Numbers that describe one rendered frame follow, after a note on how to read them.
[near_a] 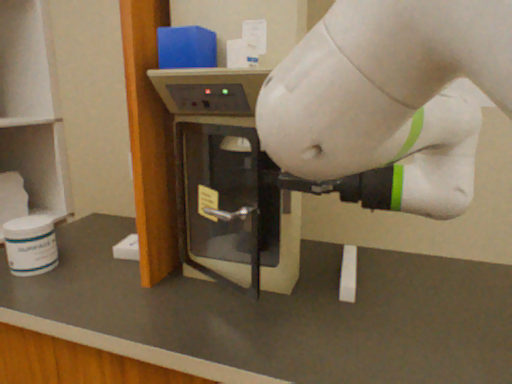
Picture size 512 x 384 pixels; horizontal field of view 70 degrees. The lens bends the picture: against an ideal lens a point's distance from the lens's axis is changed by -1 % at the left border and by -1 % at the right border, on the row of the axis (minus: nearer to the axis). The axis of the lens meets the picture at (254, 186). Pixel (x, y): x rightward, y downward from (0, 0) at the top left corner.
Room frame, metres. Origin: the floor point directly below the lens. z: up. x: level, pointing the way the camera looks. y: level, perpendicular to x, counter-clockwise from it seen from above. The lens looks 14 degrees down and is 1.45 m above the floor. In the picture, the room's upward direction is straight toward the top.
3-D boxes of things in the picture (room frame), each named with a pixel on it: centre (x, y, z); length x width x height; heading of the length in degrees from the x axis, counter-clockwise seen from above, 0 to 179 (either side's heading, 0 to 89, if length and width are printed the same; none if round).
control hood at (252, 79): (0.87, 0.08, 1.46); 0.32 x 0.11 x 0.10; 71
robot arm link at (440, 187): (0.67, -0.33, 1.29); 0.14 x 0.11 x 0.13; 71
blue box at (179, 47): (0.89, 0.15, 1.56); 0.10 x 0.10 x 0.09; 71
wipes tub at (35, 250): (1.03, 0.68, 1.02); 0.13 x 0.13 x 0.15
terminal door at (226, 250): (0.85, 0.10, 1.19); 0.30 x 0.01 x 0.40; 44
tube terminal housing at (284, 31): (1.04, 0.02, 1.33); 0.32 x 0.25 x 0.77; 71
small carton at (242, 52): (0.85, 0.03, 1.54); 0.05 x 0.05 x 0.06; 59
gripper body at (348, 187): (0.72, -0.17, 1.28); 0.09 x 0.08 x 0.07; 71
